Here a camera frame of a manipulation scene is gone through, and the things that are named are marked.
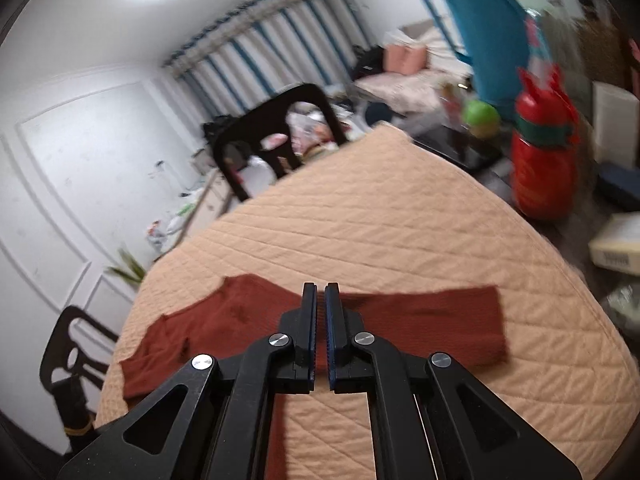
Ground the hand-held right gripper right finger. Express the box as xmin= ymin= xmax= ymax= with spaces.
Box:
xmin=324 ymin=282 xmax=583 ymax=480

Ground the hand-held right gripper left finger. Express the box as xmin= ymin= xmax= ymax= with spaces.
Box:
xmin=57 ymin=282 xmax=318 ymax=480

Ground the rust red knit sweater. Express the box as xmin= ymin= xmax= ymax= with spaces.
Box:
xmin=120 ymin=274 xmax=508 ymax=480

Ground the peach quilted blanket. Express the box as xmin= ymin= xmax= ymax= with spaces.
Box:
xmin=95 ymin=125 xmax=633 ymax=480

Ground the cream low cabinet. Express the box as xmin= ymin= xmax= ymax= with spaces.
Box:
xmin=170 ymin=170 xmax=241 ymax=246

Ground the green potted plant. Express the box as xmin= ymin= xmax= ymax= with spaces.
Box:
xmin=105 ymin=247 xmax=148 ymax=286

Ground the plastic bag of snacks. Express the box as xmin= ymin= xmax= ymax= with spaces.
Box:
xmin=289 ymin=110 xmax=333 ymax=146

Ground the black tablet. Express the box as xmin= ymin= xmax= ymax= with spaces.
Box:
xmin=412 ymin=125 xmax=503 ymax=171

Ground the dark blue round stool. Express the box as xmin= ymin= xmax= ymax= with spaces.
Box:
xmin=365 ymin=105 xmax=396 ymax=126

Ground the black backpack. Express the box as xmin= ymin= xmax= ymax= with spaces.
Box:
xmin=202 ymin=116 xmax=238 ymax=141

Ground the black wooden chair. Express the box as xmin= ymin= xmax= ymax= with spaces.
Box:
xmin=39 ymin=305 xmax=121 ymax=456
xmin=212 ymin=83 xmax=349 ymax=203

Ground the red water bottle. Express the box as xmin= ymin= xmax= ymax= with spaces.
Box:
xmin=510 ymin=67 xmax=581 ymax=221

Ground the grey sofa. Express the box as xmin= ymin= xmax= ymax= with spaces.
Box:
xmin=350 ymin=20 xmax=476 ymax=111

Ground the green frog toy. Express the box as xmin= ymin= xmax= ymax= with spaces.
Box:
xmin=460 ymin=100 xmax=501 ymax=138

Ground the blue white striped curtain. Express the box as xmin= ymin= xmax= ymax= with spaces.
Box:
xmin=161 ymin=0 xmax=373 ymax=118

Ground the pink cushion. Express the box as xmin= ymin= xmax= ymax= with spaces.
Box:
xmin=384 ymin=42 xmax=428 ymax=75

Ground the white cardboard box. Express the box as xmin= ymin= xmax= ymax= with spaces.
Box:
xmin=589 ymin=212 xmax=640 ymax=276

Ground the dark blue case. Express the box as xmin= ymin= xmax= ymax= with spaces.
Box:
xmin=597 ymin=162 xmax=640 ymax=211

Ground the blue thermos jug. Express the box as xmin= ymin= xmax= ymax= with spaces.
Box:
xmin=419 ymin=0 xmax=538 ymax=123

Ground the white book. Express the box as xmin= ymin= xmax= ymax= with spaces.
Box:
xmin=592 ymin=82 xmax=640 ymax=161

